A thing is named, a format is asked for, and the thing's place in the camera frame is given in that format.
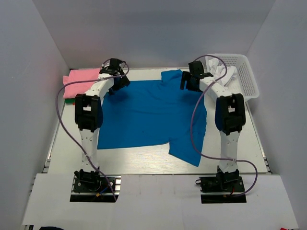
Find white t-shirt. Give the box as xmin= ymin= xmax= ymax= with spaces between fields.
xmin=206 ymin=57 xmax=238 ymax=87

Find blue t-shirt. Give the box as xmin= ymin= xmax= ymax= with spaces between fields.
xmin=97 ymin=70 xmax=207 ymax=166

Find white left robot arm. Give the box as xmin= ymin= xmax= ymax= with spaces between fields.
xmin=75 ymin=58 xmax=130 ymax=172

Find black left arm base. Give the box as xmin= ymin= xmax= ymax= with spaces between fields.
xmin=70 ymin=169 xmax=121 ymax=203

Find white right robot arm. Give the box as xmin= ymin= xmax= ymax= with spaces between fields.
xmin=180 ymin=60 xmax=246 ymax=182

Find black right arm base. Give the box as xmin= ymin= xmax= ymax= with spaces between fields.
xmin=195 ymin=169 xmax=247 ymax=204

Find pink folded t-shirt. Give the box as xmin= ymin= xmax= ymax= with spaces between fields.
xmin=62 ymin=68 xmax=101 ymax=99

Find green folded t-shirt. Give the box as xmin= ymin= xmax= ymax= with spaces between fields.
xmin=64 ymin=98 xmax=75 ymax=104

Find white plastic laundry basket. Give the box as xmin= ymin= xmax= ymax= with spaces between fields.
xmin=205 ymin=54 xmax=260 ymax=102

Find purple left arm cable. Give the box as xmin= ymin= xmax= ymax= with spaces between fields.
xmin=56 ymin=61 xmax=130 ymax=202

